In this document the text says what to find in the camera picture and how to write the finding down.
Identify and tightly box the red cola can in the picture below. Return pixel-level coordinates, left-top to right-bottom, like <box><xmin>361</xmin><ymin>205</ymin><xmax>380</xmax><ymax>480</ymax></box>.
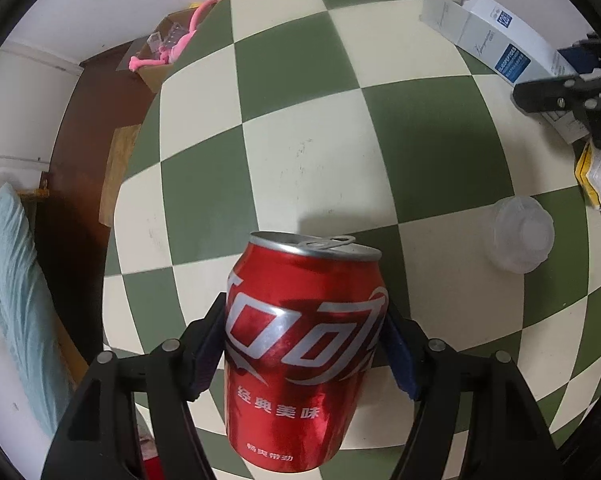
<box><xmin>224</xmin><ymin>231</ymin><xmax>389</xmax><ymax>474</ymax></box>

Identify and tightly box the yellow white crumpled packet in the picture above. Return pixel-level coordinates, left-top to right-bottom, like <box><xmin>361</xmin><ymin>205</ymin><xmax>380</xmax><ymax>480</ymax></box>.
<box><xmin>575</xmin><ymin>139</ymin><xmax>601</xmax><ymax>212</ymax></box>

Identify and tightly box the white blue paper box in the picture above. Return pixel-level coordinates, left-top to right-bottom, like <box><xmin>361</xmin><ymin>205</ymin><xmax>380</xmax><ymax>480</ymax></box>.
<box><xmin>419</xmin><ymin>0</ymin><xmax>589</xmax><ymax>143</ymax></box>

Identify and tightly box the clear plastic cup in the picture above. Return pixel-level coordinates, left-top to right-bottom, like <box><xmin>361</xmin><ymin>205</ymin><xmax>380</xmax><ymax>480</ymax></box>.
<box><xmin>485</xmin><ymin>196</ymin><xmax>555</xmax><ymax>274</ymax></box>

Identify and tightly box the light blue duvet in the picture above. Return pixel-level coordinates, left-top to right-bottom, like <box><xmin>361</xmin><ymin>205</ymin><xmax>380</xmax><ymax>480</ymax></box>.
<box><xmin>0</xmin><ymin>182</ymin><xmax>75</xmax><ymax>437</ymax></box>

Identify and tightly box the green white checkered tablecloth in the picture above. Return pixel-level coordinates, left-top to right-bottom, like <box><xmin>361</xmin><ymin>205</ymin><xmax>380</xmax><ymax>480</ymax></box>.
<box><xmin>103</xmin><ymin>0</ymin><xmax>601</xmax><ymax>443</ymax></box>

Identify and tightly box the pink plush toy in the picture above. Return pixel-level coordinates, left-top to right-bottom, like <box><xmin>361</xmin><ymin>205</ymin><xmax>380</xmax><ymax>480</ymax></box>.
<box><xmin>128</xmin><ymin>0</ymin><xmax>218</xmax><ymax>72</ymax></box>

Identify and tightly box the brown cardboard box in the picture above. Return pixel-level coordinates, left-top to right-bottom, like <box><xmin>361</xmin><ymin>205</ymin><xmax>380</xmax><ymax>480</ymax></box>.
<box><xmin>127</xmin><ymin>8</ymin><xmax>195</xmax><ymax>94</ymax></box>

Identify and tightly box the wooden bed frame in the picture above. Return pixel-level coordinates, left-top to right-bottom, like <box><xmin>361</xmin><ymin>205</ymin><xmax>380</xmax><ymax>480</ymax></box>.
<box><xmin>30</xmin><ymin>125</ymin><xmax>140</xmax><ymax>366</ymax></box>

